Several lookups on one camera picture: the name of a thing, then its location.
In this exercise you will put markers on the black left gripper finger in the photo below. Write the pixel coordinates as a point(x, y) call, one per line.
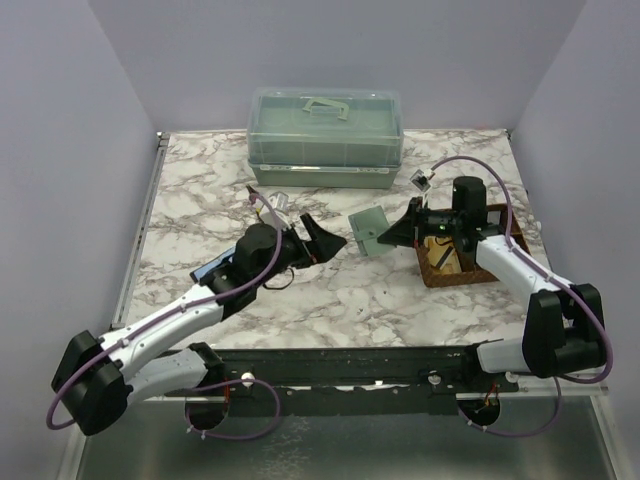
point(316, 233)
point(325, 247)

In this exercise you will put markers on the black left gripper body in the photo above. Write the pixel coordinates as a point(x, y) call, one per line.
point(308, 247)

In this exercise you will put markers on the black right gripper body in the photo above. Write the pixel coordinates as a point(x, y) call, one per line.
point(417, 222)

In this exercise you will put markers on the light green card holder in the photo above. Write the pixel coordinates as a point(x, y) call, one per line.
point(367, 225)

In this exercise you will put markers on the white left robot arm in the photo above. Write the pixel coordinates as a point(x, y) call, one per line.
point(98, 377)

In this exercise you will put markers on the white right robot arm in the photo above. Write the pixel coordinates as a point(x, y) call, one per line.
point(563, 330)

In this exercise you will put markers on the brown woven basket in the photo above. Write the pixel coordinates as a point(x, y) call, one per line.
point(442, 265)

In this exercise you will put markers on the green clear-lid storage box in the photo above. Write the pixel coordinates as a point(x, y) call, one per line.
point(332, 138)

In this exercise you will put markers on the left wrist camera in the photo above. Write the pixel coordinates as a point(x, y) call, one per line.
point(275, 211)

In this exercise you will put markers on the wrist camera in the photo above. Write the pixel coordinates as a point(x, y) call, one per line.
point(422, 180)
point(275, 211)

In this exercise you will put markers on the yellow handled pliers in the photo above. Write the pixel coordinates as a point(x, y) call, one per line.
point(258, 203)

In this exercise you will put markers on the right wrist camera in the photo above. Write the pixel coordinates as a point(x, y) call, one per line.
point(422, 180)

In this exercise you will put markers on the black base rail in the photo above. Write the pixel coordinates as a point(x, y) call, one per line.
point(349, 381)

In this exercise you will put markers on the aluminium frame rail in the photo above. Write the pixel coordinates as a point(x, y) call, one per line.
point(123, 303)

